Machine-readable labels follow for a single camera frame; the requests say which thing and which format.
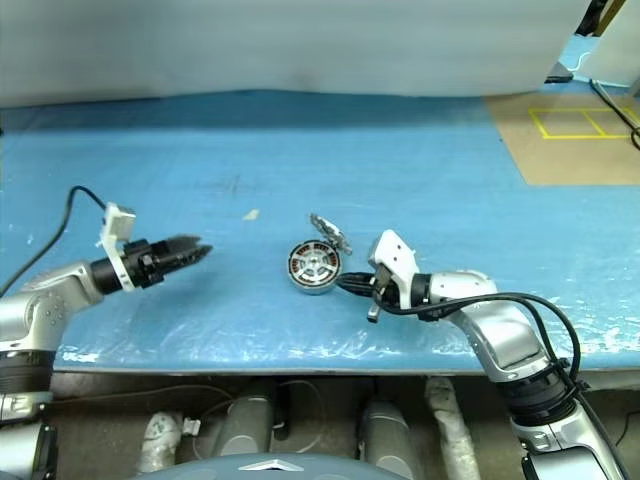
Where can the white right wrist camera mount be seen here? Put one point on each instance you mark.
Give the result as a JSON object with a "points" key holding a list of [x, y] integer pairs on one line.
{"points": [[395, 250]]}

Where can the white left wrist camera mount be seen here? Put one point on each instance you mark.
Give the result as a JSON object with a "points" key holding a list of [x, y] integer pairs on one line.
{"points": [[120, 220]]}

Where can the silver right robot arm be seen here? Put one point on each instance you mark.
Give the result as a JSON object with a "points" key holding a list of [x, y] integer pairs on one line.
{"points": [[500, 330]]}

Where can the white board panel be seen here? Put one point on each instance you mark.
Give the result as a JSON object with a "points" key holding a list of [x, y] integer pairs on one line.
{"points": [[615, 35]]}

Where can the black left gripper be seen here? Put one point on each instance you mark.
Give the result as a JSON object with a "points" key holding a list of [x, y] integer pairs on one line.
{"points": [[147, 265]]}

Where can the brown cardboard sheet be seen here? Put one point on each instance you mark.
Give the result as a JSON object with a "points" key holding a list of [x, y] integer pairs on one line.
{"points": [[550, 160]]}

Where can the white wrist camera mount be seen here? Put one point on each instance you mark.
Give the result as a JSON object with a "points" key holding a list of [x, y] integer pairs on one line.
{"points": [[120, 220], [395, 250]]}

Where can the white wrapped table leg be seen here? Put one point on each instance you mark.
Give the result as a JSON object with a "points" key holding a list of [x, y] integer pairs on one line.
{"points": [[159, 442], [452, 430]]}

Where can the grey rounded cylinder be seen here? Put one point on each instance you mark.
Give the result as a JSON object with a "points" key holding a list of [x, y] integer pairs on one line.
{"points": [[247, 425], [390, 440]]}

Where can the yellow tape rectangle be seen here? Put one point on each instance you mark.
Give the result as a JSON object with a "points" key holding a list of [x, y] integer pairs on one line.
{"points": [[575, 136]]}

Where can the blue table mat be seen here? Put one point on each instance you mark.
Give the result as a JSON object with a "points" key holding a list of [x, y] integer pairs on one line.
{"points": [[400, 175]]}

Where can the small white clip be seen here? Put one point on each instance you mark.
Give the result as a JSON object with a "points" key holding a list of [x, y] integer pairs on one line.
{"points": [[191, 426]]}

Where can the silver motor cover with circuit board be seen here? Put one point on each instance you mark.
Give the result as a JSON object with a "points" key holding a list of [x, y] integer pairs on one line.
{"points": [[330, 232]]}

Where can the small white paper scrap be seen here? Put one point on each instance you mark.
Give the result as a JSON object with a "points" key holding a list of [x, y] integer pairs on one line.
{"points": [[251, 215]]}

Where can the grey motor base with windings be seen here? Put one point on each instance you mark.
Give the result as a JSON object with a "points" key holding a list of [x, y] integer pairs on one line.
{"points": [[315, 272]]}

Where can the white backdrop sheet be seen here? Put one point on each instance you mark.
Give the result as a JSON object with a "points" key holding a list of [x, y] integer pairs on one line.
{"points": [[300, 45]]}

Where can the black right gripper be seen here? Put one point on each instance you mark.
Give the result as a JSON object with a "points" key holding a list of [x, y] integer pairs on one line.
{"points": [[385, 295]]}

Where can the blue-grey robot torso shell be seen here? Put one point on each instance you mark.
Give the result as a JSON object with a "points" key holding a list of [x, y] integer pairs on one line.
{"points": [[210, 470]]}

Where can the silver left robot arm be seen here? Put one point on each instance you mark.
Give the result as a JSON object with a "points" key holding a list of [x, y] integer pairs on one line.
{"points": [[50, 300]]}

